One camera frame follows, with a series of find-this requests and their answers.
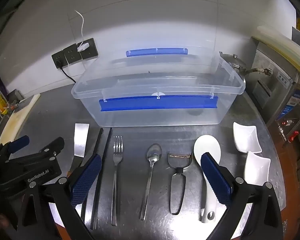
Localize rusty metal tap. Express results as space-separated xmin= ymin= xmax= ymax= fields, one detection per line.
xmin=245 ymin=67 xmax=273 ymax=77

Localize stack of pale plastic boards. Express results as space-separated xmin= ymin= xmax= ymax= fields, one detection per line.
xmin=256 ymin=26 xmax=300 ymax=73

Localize white rice paddle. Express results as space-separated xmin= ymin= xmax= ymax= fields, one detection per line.
xmin=193 ymin=134 xmax=222 ymax=223

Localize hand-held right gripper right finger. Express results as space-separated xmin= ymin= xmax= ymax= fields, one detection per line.
xmin=201 ymin=152 xmax=285 ymax=240

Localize dark wall socket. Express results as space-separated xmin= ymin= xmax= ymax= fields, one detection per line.
xmin=64 ymin=44 xmax=82 ymax=64
xmin=52 ymin=50 xmax=68 ymax=69
xmin=77 ymin=38 xmax=98 ymax=59

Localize white square dish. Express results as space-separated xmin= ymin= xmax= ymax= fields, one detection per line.
xmin=232 ymin=122 xmax=262 ymax=154
xmin=244 ymin=151 xmax=271 ymax=186

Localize metal pot with lid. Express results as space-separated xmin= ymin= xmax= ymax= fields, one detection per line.
xmin=219 ymin=51 xmax=247 ymax=83

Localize wooden cutting board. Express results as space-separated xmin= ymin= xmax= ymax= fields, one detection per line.
xmin=0 ymin=94 xmax=40 ymax=146

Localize small metal box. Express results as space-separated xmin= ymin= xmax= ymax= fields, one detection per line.
xmin=7 ymin=89 xmax=24 ymax=105

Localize metal peeler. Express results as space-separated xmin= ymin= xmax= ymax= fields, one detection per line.
xmin=167 ymin=151 xmax=192 ymax=215

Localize clear plastic storage box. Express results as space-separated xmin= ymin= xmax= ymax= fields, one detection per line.
xmin=71 ymin=40 xmax=246 ymax=127

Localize stainless steel appliance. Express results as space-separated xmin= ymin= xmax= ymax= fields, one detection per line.
xmin=251 ymin=36 xmax=300 ymax=144

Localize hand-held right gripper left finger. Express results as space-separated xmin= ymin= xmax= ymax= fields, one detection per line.
xmin=16 ymin=154 xmax=103 ymax=240

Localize metal spatula with wooden handle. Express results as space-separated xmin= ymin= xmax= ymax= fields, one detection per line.
xmin=67 ymin=123 xmax=90 ymax=178

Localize white plug with cable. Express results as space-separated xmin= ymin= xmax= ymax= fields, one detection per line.
xmin=74 ymin=10 xmax=90 ymax=52

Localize metal spoon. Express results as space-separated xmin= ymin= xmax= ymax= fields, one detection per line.
xmin=139 ymin=143 xmax=162 ymax=221

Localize black power cable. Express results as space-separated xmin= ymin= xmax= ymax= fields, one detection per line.
xmin=59 ymin=65 xmax=77 ymax=83

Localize metal fork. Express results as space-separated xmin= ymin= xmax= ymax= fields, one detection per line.
xmin=111 ymin=135 xmax=123 ymax=227

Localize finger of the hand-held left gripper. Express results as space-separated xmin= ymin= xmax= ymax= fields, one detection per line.
xmin=27 ymin=137 xmax=65 ymax=163
xmin=0 ymin=135 xmax=30 ymax=158

